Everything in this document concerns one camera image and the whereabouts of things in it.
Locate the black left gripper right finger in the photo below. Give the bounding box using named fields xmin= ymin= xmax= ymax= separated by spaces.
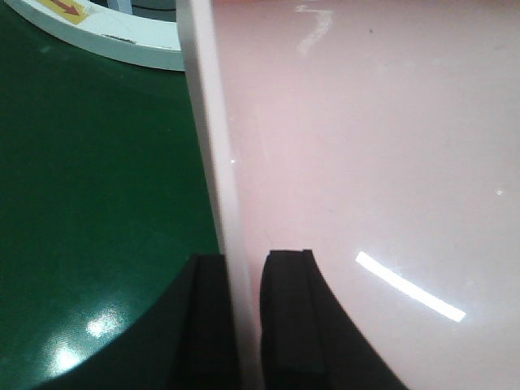
xmin=259 ymin=250 xmax=405 ymax=389

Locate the pink plastic bin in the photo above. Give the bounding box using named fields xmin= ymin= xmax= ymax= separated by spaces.
xmin=177 ymin=1 xmax=519 ymax=389

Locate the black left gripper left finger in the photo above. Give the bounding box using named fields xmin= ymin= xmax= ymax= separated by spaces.
xmin=40 ymin=254 xmax=241 ymax=389

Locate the white inner conveyor ring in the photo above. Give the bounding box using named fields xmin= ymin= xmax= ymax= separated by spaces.
xmin=7 ymin=0 xmax=186 ymax=72

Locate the yellow arrow warning sticker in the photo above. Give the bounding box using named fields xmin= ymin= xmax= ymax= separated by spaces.
xmin=38 ymin=0 xmax=89 ymax=25

